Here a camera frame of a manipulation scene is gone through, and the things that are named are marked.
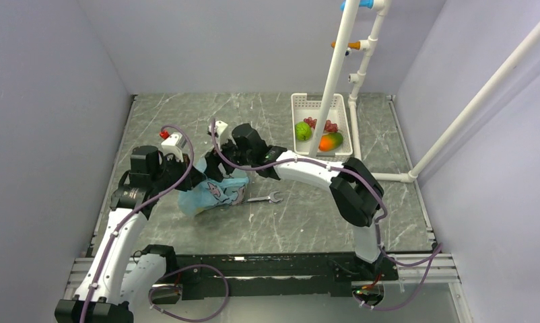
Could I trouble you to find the silver open-end wrench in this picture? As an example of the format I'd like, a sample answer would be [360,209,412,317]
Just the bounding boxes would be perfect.
[245,191,283,204]

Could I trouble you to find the white PVC pipe frame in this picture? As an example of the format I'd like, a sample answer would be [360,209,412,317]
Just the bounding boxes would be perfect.
[306,0,540,184]

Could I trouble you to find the green fake fruit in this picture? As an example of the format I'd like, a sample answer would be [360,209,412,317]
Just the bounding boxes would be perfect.
[294,121,312,141]

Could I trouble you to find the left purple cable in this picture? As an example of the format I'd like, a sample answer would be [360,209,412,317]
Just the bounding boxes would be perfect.
[78,124,230,323]

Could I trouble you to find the red fake grapes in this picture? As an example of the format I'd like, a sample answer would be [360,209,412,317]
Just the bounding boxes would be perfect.
[304,116,339,134]

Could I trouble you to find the white perforated plastic basket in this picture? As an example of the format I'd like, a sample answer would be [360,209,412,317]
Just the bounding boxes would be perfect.
[291,92,354,163]

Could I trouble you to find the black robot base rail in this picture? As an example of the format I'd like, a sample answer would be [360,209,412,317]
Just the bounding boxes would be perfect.
[156,252,399,300]

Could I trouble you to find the light blue cartoon plastic bag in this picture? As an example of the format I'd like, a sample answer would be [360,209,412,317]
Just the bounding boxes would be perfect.
[178,169,250,216]

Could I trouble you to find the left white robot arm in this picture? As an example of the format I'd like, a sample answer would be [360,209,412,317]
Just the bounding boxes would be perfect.
[55,145,204,322]

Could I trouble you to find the orange green fake mango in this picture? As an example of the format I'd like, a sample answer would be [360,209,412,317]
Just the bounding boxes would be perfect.
[318,132,344,151]

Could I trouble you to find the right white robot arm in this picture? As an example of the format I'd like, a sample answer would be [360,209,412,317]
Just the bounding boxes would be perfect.
[205,120,388,279]

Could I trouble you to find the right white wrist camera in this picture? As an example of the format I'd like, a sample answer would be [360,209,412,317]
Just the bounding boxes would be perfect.
[207,120,230,145]

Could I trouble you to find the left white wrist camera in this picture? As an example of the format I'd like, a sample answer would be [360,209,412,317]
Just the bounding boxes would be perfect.
[159,130,192,164]

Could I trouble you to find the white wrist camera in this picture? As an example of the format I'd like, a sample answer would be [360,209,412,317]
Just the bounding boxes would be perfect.
[207,120,230,145]
[159,130,192,164]

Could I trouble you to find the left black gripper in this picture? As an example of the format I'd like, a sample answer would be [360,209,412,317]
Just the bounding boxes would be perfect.
[151,153,206,192]

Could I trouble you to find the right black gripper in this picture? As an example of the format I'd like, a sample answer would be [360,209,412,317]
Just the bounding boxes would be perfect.
[204,133,255,182]

